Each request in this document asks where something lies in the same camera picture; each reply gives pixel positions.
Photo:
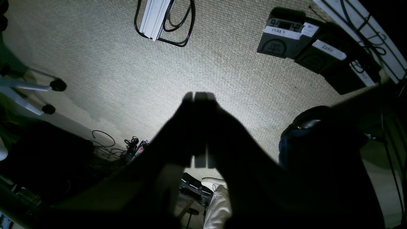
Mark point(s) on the white sneaker shoe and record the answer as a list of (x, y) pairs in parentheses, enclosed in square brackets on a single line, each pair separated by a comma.
[(213, 183)]

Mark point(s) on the grey foot pedal start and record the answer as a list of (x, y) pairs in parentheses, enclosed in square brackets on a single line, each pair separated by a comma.
[(286, 38)]

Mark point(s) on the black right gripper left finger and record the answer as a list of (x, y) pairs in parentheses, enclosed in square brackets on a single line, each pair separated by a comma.
[(169, 152)]

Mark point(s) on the black foot pedal zero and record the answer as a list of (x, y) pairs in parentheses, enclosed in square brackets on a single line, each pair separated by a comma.
[(343, 63)]

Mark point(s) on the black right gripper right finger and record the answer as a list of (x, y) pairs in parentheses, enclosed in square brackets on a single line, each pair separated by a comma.
[(237, 156)]

